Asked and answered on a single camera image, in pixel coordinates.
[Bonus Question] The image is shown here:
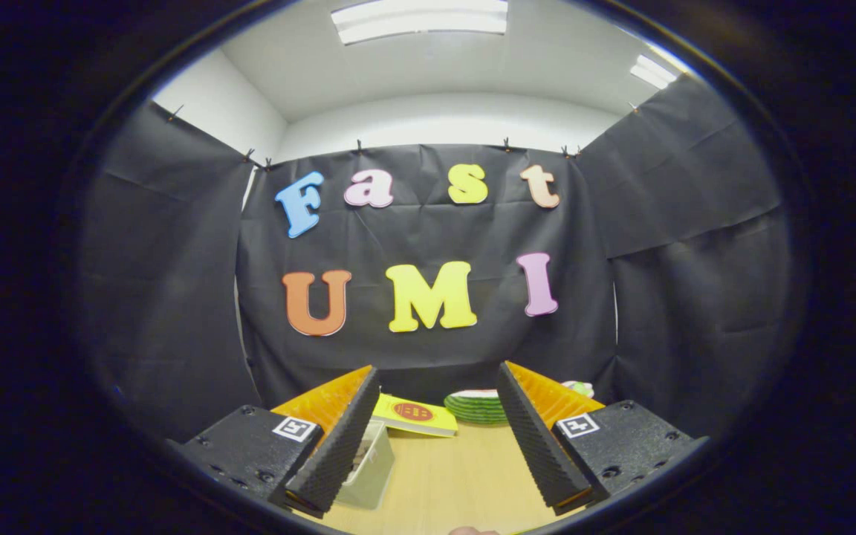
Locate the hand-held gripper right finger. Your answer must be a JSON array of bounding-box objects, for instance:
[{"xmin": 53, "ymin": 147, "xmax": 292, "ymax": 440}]
[{"xmin": 496, "ymin": 360, "xmax": 712, "ymax": 516}]

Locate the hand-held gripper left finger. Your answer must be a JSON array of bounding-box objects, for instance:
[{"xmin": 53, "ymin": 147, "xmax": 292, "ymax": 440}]
[{"xmin": 168, "ymin": 364, "xmax": 382, "ymax": 519}]

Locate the grey-green fabric storage box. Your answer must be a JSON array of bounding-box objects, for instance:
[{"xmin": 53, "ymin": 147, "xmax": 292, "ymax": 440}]
[{"xmin": 335, "ymin": 418, "xmax": 396, "ymax": 511}]

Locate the watermelon slice plush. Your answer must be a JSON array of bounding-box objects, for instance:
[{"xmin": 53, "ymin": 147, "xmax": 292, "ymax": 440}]
[{"xmin": 443, "ymin": 389, "xmax": 510, "ymax": 426}]

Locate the yellow book with red circle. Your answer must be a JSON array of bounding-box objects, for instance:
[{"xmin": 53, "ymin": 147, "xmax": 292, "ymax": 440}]
[{"xmin": 372, "ymin": 393, "xmax": 459, "ymax": 438}]

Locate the small ceiling light panel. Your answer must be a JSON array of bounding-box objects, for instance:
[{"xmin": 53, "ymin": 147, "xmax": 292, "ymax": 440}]
[{"xmin": 629, "ymin": 53, "xmax": 678, "ymax": 91}]

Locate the long ceiling light panel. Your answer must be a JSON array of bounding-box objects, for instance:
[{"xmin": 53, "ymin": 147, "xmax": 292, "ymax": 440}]
[{"xmin": 330, "ymin": 0, "xmax": 509, "ymax": 46}]

